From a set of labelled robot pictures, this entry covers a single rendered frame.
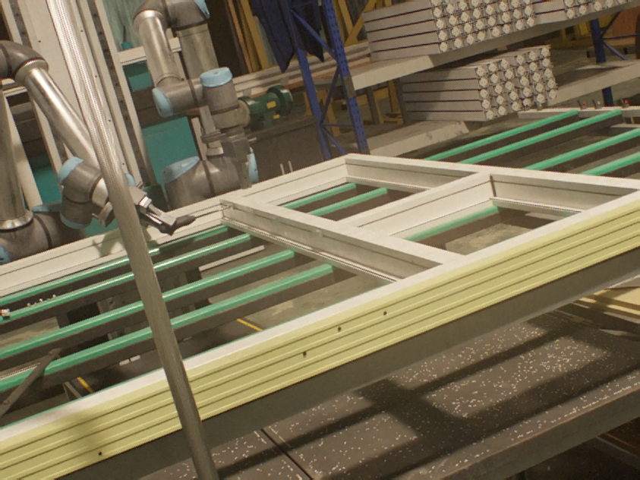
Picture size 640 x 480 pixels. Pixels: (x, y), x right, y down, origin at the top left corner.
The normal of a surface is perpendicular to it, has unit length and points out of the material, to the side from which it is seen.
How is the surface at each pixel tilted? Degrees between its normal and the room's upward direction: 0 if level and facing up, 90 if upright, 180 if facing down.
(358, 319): 90
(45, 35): 90
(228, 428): 90
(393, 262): 90
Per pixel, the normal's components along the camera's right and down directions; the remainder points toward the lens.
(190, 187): 0.18, 0.20
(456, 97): -0.90, 0.32
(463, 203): 0.37, 0.13
